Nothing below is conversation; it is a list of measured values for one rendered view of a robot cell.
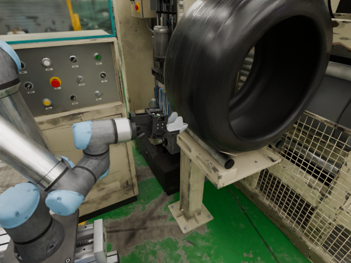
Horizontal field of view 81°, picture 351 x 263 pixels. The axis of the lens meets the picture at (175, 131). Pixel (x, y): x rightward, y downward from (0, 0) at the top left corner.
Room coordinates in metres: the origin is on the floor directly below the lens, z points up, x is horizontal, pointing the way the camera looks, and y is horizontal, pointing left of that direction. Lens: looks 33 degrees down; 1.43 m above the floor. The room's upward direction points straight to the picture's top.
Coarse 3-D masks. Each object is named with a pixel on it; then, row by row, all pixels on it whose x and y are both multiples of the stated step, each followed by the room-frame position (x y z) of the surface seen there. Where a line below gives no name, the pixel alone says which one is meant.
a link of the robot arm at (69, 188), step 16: (0, 128) 0.38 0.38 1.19; (16, 128) 0.41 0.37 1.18; (0, 144) 0.36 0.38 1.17; (16, 144) 0.37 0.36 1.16; (32, 144) 0.39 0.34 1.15; (16, 160) 0.35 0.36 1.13; (32, 160) 0.36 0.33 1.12; (48, 160) 0.38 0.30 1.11; (32, 176) 0.34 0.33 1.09; (48, 176) 0.35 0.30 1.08; (64, 176) 0.36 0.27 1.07; (80, 176) 0.39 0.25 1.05; (48, 192) 0.34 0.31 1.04; (64, 192) 0.33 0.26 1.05; (80, 192) 0.35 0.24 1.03; (64, 208) 0.31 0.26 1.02
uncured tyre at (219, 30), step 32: (224, 0) 0.66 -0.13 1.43; (256, 0) 0.61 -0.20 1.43; (288, 0) 0.63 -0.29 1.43; (320, 0) 0.70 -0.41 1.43; (192, 32) 0.66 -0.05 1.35; (224, 32) 0.58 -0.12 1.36; (256, 32) 0.58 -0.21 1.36; (288, 32) 0.94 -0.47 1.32; (320, 32) 0.72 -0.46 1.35; (192, 64) 0.59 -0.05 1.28; (224, 64) 0.55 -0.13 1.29; (256, 64) 1.00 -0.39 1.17; (288, 64) 0.94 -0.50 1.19; (320, 64) 0.75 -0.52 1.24; (192, 96) 0.57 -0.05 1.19; (224, 96) 0.55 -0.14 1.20; (256, 96) 0.97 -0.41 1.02; (288, 96) 0.87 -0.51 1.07; (192, 128) 0.61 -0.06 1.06; (224, 128) 0.56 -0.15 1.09; (256, 128) 0.81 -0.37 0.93; (288, 128) 0.72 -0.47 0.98
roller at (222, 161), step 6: (192, 132) 0.81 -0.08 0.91; (198, 138) 0.76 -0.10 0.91; (204, 144) 0.72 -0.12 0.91; (210, 150) 0.67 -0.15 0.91; (216, 150) 0.66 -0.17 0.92; (216, 156) 0.64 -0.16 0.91; (222, 156) 0.62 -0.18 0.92; (228, 156) 0.62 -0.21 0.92; (222, 162) 0.60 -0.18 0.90; (228, 162) 0.59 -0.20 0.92; (234, 162) 0.60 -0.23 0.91; (228, 168) 0.59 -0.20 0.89
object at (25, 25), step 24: (0, 0) 0.97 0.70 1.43; (24, 0) 1.01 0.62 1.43; (48, 0) 1.05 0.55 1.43; (72, 0) 1.09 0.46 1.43; (96, 0) 1.14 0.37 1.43; (0, 24) 0.96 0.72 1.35; (24, 24) 1.00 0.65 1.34; (48, 24) 1.04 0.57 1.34; (72, 24) 1.08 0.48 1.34; (96, 24) 1.13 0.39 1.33
